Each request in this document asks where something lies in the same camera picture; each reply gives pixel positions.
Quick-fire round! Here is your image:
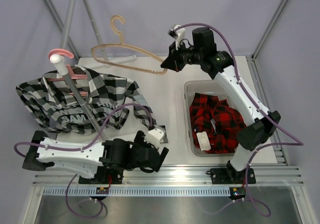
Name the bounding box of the clear plastic bin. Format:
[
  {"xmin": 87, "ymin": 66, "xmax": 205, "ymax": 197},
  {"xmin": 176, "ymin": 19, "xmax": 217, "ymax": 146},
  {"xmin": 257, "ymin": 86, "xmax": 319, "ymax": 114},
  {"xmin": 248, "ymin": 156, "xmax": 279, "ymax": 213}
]
[{"xmin": 184, "ymin": 80, "xmax": 246, "ymax": 157}]

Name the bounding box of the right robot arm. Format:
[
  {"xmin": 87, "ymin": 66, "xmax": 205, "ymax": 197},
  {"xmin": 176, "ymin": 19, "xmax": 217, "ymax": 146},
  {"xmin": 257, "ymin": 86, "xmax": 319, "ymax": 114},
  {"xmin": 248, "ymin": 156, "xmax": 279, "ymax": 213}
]
[{"xmin": 160, "ymin": 23, "xmax": 281, "ymax": 183}]

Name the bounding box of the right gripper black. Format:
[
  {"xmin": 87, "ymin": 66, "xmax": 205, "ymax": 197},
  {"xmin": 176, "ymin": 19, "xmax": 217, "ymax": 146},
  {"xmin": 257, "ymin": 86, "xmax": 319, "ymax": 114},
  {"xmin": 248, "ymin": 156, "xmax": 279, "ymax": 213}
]
[{"xmin": 162, "ymin": 40, "xmax": 203, "ymax": 73}]

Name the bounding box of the aluminium front rail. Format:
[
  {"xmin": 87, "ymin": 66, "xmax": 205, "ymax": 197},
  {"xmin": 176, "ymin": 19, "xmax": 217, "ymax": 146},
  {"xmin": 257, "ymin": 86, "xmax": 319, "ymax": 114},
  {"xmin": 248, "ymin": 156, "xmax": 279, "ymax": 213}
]
[{"xmin": 31, "ymin": 165, "xmax": 304, "ymax": 187}]

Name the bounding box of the grey clothes rack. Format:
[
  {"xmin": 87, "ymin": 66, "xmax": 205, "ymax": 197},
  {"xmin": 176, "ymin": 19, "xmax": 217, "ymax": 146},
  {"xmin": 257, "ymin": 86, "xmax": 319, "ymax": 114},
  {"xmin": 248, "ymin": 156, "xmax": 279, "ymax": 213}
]
[{"xmin": 48, "ymin": 0, "xmax": 138, "ymax": 147}]

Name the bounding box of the beige plastic hanger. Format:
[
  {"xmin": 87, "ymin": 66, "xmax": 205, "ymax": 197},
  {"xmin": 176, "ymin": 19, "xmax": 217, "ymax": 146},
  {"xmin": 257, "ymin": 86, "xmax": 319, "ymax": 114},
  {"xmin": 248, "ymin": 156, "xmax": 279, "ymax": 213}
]
[{"xmin": 90, "ymin": 15, "xmax": 168, "ymax": 75}]

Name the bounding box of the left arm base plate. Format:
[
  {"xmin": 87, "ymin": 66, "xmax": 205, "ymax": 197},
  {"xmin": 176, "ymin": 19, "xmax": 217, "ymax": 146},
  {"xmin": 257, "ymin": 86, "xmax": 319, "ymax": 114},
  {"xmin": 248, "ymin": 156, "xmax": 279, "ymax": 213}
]
[{"xmin": 78, "ymin": 167, "xmax": 125, "ymax": 201}]

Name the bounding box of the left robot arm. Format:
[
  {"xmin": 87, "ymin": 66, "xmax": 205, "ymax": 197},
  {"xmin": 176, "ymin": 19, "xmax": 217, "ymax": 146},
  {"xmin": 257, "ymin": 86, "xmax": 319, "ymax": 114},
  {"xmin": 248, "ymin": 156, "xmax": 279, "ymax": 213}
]
[{"xmin": 22, "ymin": 128, "xmax": 169, "ymax": 184}]

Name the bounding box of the pink plastic hanger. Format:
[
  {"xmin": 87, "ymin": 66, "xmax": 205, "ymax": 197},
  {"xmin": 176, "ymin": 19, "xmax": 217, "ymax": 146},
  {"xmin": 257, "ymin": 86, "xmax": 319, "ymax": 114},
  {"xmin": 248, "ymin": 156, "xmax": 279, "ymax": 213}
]
[{"xmin": 47, "ymin": 48, "xmax": 87, "ymax": 82}]

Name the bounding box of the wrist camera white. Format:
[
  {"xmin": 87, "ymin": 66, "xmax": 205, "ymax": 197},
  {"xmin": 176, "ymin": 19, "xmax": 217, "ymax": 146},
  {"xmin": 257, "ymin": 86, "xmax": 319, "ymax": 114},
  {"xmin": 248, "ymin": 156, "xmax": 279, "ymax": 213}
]
[
  {"xmin": 144, "ymin": 127, "xmax": 166, "ymax": 146},
  {"xmin": 168, "ymin": 24, "xmax": 186, "ymax": 50}
]

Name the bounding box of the grey black plaid shirt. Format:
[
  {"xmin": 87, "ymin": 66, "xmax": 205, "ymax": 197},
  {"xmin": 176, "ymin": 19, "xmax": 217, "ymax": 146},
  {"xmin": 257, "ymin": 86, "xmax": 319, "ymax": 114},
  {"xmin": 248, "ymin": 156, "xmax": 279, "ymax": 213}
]
[{"xmin": 16, "ymin": 65, "xmax": 158, "ymax": 135}]

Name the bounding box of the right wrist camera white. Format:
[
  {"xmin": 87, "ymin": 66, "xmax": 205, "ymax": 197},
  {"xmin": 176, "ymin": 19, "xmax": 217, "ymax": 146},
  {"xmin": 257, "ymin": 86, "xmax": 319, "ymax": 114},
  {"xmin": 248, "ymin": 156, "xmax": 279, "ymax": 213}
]
[{"xmin": 168, "ymin": 24, "xmax": 186, "ymax": 50}]

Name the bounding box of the red black plaid shirt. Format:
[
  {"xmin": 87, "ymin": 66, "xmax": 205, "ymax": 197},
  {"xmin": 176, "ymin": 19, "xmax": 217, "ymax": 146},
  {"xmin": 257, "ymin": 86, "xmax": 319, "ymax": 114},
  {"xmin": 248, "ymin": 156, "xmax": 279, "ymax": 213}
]
[{"xmin": 189, "ymin": 93, "xmax": 246, "ymax": 154}]

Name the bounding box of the slotted cable duct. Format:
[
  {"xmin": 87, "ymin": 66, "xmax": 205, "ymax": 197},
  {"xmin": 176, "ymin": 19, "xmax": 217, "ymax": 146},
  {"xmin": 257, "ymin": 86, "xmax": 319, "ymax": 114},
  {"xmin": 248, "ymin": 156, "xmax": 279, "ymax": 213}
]
[{"xmin": 43, "ymin": 186, "xmax": 231, "ymax": 197}]

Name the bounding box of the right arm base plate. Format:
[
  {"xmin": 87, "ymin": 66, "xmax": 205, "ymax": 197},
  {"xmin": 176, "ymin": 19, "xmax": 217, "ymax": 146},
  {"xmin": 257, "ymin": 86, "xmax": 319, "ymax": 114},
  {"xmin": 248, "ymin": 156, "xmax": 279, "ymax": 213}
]
[{"xmin": 206, "ymin": 168, "xmax": 257, "ymax": 185}]

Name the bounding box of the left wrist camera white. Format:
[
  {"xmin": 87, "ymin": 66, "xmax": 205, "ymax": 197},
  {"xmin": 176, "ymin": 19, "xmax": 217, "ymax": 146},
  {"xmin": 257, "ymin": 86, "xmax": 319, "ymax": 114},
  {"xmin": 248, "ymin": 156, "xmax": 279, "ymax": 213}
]
[{"xmin": 144, "ymin": 127, "xmax": 166, "ymax": 146}]

